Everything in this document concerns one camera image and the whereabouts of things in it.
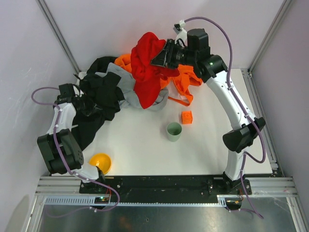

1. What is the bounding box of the red cloth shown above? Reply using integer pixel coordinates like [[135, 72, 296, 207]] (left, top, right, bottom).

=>
[[130, 32, 180, 109]]

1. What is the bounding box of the black cloth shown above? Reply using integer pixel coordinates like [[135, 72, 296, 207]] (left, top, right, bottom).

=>
[[71, 56, 125, 150]]

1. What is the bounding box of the grey sweatshirt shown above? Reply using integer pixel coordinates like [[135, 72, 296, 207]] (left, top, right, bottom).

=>
[[95, 63, 169, 111]]

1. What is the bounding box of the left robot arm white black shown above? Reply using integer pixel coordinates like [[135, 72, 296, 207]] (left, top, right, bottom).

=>
[[37, 84, 105, 183]]

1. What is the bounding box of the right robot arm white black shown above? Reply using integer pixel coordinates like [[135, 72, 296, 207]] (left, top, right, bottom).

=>
[[151, 29, 266, 186]]

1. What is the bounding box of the orange cloth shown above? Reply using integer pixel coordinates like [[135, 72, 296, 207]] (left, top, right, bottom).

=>
[[114, 54, 203, 106]]

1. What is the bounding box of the orange toy cube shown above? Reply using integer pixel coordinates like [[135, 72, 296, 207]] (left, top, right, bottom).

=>
[[181, 111, 193, 125]]

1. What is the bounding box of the pale green cup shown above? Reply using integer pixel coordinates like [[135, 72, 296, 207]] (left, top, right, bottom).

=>
[[166, 122, 182, 142]]

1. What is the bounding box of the yellow bowl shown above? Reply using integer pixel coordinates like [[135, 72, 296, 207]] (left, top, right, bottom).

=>
[[89, 153, 112, 174]]

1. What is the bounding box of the right aluminium frame post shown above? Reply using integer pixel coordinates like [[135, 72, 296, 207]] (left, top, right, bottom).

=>
[[248, 0, 294, 73]]

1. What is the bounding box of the aluminium frame post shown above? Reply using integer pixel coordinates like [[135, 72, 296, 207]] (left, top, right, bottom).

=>
[[248, 0, 294, 73], [36, 0, 81, 74]]

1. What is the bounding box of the left aluminium frame post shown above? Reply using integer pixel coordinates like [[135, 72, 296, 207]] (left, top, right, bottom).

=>
[[36, 0, 81, 74]]

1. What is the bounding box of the aluminium front rail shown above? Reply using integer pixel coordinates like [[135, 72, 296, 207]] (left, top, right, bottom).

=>
[[35, 176, 298, 197]]

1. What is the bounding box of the grey slotted cable duct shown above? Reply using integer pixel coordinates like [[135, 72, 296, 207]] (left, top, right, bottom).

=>
[[44, 195, 240, 207]]

